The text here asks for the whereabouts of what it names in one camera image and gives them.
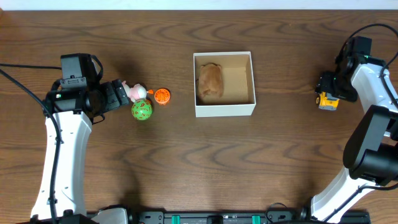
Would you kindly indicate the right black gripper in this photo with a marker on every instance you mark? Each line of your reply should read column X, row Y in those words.
column 324, row 88

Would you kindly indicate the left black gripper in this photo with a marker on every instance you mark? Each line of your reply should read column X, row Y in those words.
column 117, row 93

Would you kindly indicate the yellow grey toy truck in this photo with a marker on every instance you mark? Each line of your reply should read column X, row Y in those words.
column 325, row 101

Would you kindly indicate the pink white pig toy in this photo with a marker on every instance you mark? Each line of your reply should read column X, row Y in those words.
column 137, row 92

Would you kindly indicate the brown plush toy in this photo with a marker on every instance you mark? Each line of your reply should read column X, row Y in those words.
column 210, row 81

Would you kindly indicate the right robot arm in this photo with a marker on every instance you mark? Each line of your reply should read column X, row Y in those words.
column 368, row 163

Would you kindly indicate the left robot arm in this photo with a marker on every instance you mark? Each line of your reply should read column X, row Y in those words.
column 69, row 126

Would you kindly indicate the green number ball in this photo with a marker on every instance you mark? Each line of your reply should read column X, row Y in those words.
column 142, row 109

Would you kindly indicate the orange round basket toy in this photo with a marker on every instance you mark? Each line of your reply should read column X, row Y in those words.
column 162, row 96

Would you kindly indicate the white cardboard box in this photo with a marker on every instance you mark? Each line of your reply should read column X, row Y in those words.
column 239, row 98

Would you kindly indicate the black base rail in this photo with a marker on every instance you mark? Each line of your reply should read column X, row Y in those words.
column 120, row 215

